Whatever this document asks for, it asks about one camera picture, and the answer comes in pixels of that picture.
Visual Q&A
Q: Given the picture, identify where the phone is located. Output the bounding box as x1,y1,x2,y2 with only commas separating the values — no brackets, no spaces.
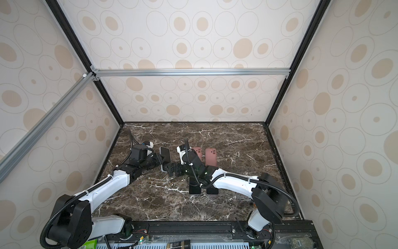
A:
160,147,171,172
189,177,202,195

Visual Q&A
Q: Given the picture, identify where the pink phone case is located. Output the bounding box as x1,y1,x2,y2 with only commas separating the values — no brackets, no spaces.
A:
193,147,203,160
205,148,217,167

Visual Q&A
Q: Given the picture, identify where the purple smartphone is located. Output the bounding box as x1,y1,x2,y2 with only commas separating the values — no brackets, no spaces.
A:
206,187,219,195

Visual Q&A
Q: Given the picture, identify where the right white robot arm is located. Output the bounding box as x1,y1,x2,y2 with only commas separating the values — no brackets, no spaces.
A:
160,141,300,232

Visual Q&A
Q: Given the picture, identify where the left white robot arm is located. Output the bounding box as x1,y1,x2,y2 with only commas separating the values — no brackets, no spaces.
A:
39,136,170,249

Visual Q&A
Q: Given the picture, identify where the dark bottle at front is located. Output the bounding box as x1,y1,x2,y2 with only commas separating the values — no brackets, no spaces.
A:
166,240,191,249

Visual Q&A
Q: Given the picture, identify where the green packet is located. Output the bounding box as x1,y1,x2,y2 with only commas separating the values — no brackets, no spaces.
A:
79,239,97,249

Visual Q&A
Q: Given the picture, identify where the silver aluminium back rail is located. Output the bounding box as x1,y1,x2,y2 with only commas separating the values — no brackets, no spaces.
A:
94,68,291,77

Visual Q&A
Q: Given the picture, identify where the silver aluminium rail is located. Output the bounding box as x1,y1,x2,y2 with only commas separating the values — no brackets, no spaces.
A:
94,68,291,77
1,72,94,182

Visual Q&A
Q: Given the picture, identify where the silver aluminium left rail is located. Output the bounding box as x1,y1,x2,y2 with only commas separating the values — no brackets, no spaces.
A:
1,72,94,182

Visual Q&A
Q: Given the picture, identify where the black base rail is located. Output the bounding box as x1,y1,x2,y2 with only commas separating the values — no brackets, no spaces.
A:
93,220,323,249

